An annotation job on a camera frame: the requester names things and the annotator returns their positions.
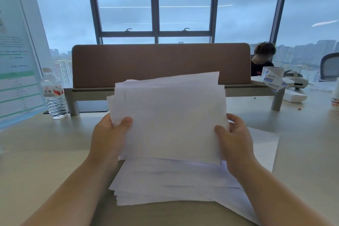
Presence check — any person's right hand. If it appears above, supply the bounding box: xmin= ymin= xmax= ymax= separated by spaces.
xmin=214 ymin=113 xmax=256 ymax=179

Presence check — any person's left hand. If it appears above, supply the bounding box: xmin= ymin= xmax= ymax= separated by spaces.
xmin=89 ymin=114 xmax=133 ymax=166

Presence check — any sheaf of white paper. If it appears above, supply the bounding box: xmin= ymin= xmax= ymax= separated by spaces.
xmin=107 ymin=71 xmax=230 ymax=165

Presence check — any person's right forearm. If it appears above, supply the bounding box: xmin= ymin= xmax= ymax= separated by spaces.
xmin=228 ymin=158 xmax=335 ymax=226

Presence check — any person's left forearm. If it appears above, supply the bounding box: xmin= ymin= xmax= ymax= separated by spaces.
xmin=22 ymin=152 xmax=120 ymax=226

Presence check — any pile of white paper sheets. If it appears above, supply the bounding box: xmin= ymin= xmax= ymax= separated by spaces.
xmin=109 ymin=127 xmax=279 ymax=225

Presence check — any brown desk divider panel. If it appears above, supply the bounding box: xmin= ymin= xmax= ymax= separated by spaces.
xmin=64 ymin=43 xmax=284 ymax=117

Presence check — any clear plastic water bottle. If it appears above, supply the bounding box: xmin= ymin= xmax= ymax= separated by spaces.
xmin=41 ymin=68 xmax=68 ymax=120

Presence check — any white and blue carton box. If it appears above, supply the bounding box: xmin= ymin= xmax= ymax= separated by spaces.
xmin=262 ymin=69 xmax=288 ymax=92

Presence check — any flat white box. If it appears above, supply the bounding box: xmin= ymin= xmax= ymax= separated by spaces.
xmin=284 ymin=91 xmax=308 ymax=103

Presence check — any white headset device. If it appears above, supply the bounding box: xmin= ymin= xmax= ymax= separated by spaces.
xmin=282 ymin=70 xmax=310 ymax=90

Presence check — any mesh office chair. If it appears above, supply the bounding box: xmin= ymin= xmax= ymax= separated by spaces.
xmin=319 ymin=52 xmax=339 ymax=82

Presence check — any blue standing poster banner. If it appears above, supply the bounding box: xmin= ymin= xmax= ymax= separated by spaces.
xmin=0 ymin=0 xmax=54 ymax=131

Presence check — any grey window frame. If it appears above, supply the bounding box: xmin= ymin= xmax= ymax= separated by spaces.
xmin=85 ymin=0 xmax=291 ymax=44

